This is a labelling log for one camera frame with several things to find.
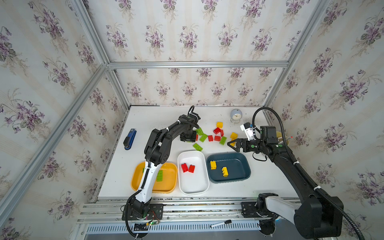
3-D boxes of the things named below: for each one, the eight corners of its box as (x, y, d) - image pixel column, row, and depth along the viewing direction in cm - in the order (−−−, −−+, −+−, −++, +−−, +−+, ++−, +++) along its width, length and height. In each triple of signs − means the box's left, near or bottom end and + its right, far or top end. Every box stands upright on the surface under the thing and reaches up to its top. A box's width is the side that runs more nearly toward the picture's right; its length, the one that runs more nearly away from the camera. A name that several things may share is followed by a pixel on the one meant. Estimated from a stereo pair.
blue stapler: (124, 150, 98) (122, 146, 94) (130, 132, 107) (128, 128, 103) (131, 150, 98) (128, 146, 94) (136, 132, 107) (134, 128, 103)
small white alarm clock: (231, 123, 113) (233, 115, 106) (229, 116, 117) (231, 108, 111) (240, 123, 113) (243, 115, 106) (238, 116, 117) (241, 108, 111)
